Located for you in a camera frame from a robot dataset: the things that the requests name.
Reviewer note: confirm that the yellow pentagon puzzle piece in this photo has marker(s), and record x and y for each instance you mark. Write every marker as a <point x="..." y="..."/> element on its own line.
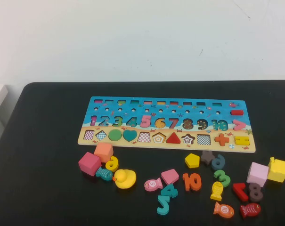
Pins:
<point x="192" y="160"/>

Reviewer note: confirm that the wooden number shape puzzle board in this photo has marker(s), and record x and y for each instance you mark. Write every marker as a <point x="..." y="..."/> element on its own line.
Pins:
<point x="227" y="113"/>

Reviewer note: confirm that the pink number five piece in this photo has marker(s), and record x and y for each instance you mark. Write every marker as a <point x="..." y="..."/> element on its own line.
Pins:
<point x="146" y="117"/>

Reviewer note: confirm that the teal heart puzzle piece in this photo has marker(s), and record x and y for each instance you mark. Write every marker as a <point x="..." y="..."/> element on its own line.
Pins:
<point x="130" y="134"/>

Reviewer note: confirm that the green circle puzzle piece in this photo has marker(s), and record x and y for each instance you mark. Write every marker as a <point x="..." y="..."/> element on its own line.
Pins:
<point x="115" y="135"/>

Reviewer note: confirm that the red triangle puzzle piece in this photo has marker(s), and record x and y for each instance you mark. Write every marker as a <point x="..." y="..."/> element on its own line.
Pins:
<point x="173" y="139"/>

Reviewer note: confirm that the yellow number six piece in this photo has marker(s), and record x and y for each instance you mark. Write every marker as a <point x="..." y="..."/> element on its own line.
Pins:
<point x="109" y="166"/>

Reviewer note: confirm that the pink trapezoid puzzle piece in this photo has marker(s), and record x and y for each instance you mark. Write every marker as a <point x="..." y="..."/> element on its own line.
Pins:
<point x="169" y="176"/>

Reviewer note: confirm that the brown star puzzle piece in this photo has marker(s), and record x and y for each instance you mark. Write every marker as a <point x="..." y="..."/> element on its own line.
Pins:
<point x="207" y="157"/>

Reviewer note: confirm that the orange number ten piece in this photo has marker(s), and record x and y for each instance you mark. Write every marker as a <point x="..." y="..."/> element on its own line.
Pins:
<point x="187" y="182"/>

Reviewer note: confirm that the teal number four piece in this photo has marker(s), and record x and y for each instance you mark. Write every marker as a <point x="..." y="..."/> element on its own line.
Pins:
<point x="171" y="190"/>

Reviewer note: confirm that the orange plus sign piece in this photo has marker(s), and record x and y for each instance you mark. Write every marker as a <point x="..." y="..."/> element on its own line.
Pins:
<point x="222" y="139"/>

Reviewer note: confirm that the turquoise number two piece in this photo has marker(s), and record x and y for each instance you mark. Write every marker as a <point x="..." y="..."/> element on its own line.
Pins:
<point x="161" y="199"/>

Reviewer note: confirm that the grey-blue number nine piece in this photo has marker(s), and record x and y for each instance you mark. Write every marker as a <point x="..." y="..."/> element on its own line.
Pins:
<point x="222" y="160"/>

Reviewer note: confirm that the red minus sign piece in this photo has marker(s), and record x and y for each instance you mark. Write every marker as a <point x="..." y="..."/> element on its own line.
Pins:
<point x="236" y="112"/>

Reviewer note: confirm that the pink greater-than sign piece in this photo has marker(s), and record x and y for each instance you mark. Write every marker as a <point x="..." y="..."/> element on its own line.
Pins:
<point x="242" y="125"/>

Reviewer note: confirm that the yellow equals sign piece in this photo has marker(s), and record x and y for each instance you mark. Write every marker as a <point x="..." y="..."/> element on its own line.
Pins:
<point x="241" y="137"/>

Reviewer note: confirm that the green number three piece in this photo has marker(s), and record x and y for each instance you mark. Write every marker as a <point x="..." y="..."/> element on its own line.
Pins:
<point x="225" y="181"/>

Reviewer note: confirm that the red number seven piece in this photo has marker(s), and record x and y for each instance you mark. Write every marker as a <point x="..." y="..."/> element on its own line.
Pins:
<point x="242" y="194"/>

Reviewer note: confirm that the brown number eight piece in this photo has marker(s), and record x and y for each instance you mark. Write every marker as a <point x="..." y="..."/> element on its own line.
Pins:
<point x="255" y="192"/>

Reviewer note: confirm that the orange wooden cube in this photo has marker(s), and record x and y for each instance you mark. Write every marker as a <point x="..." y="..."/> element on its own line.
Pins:
<point x="104" y="151"/>

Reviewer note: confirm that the yellow rubber duck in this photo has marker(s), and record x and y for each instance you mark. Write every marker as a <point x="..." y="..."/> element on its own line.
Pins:
<point x="125" y="180"/>

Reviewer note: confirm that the teal wooden fish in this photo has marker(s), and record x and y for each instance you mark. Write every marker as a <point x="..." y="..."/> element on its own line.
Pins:
<point x="105" y="174"/>

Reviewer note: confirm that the pink wooden fish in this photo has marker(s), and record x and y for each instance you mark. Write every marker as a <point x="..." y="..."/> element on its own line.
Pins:
<point x="152" y="184"/>

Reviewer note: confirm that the magenta wooden cube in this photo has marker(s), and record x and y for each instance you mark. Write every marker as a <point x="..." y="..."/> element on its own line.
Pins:
<point x="89" y="163"/>

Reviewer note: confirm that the yellow wooden fish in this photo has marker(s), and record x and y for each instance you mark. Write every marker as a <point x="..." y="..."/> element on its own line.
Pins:
<point x="217" y="189"/>

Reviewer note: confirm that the orange wooden fish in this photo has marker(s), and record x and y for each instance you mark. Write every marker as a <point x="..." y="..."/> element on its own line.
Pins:
<point x="223" y="209"/>

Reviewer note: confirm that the light pink wooden cube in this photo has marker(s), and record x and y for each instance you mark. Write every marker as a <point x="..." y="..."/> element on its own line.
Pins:
<point x="257" y="174"/>

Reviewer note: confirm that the red wooden fish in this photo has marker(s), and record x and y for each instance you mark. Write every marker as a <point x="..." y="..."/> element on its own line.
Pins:
<point x="250" y="210"/>

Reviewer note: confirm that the yellow wooden cube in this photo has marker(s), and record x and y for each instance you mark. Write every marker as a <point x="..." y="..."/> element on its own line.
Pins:
<point x="277" y="170"/>

